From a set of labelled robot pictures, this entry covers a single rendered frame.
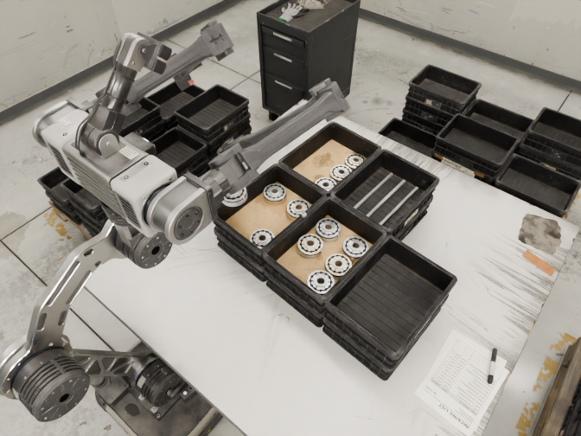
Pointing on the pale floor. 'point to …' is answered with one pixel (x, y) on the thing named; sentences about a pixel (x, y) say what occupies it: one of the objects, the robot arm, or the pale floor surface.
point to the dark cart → (304, 52)
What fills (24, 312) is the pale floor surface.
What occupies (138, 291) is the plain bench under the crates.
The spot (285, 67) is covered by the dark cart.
